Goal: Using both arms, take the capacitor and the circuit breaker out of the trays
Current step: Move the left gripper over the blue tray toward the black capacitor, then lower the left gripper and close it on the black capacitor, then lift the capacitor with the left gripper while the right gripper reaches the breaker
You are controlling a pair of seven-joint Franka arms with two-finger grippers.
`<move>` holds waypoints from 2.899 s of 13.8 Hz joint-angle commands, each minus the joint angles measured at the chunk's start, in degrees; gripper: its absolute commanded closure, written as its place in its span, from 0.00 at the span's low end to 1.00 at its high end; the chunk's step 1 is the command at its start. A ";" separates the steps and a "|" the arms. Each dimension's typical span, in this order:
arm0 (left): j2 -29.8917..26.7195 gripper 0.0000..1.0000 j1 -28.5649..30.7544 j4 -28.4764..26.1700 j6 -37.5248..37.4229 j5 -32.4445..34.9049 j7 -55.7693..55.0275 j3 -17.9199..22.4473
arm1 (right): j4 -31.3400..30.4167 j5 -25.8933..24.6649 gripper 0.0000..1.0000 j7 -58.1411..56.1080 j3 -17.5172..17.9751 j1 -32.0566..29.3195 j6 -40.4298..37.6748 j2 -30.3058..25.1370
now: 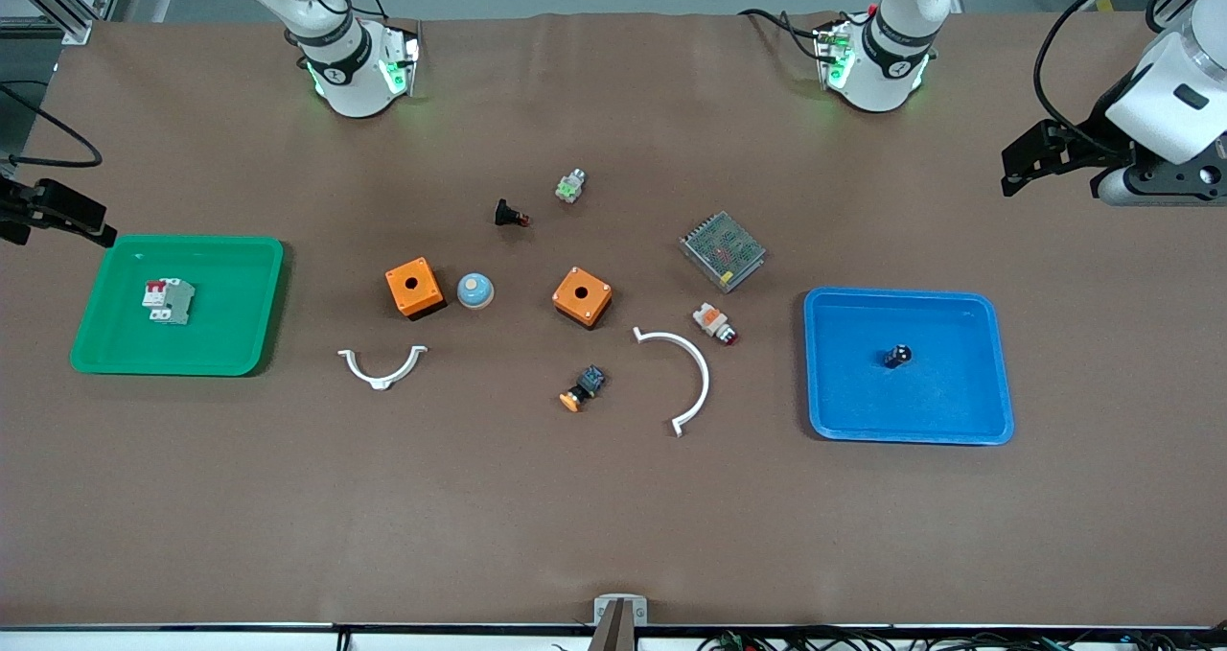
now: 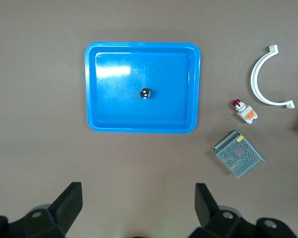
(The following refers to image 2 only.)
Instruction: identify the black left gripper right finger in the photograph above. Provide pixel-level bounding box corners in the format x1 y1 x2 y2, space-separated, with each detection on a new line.
188 182 261 238

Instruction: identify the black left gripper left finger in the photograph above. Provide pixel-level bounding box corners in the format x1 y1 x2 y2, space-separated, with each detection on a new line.
14 182 83 238

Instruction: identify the small black cylindrical capacitor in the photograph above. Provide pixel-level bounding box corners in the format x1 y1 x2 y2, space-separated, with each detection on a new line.
139 87 151 100

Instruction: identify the perforated metal power supply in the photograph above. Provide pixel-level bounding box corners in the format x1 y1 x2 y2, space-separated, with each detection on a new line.
211 130 266 179

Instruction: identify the brown table mat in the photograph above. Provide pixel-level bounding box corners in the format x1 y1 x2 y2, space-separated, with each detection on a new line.
0 0 298 238

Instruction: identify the large white pipe clamp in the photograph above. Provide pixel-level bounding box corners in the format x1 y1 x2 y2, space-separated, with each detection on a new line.
250 44 295 109

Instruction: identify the blue plastic tray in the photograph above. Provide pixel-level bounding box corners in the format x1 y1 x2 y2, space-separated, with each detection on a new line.
84 41 202 134

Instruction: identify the red pushbutton switch orange base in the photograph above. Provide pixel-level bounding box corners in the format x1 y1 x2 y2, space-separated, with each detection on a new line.
232 99 260 125

